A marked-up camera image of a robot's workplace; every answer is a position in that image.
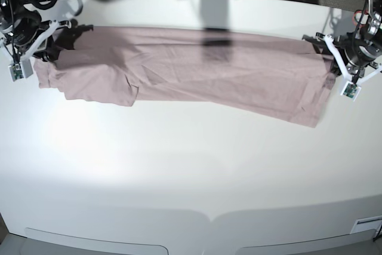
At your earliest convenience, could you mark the mauve T-shirt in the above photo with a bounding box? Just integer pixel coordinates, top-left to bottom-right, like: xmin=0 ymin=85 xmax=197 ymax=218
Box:
xmin=34 ymin=26 xmax=335 ymax=128

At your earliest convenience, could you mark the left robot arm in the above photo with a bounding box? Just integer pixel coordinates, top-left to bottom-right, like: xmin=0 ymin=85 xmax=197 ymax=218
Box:
xmin=303 ymin=0 xmax=381 ymax=100

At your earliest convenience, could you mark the white label sticker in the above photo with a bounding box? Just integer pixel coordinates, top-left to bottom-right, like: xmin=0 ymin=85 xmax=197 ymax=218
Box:
xmin=350 ymin=216 xmax=381 ymax=234

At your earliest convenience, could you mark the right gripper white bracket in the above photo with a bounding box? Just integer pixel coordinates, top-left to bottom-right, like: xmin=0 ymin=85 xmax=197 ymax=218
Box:
xmin=1 ymin=10 xmax=72 ymax=81

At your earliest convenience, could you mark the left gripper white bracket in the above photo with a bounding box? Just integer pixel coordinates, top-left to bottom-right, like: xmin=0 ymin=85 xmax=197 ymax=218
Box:
xmin=303 ymin=32 xmax=382 ymax=101

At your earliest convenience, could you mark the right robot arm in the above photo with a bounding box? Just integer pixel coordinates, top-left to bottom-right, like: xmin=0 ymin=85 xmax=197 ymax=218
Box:
xmin=1 ymin=0 xmax=72 ymax=81

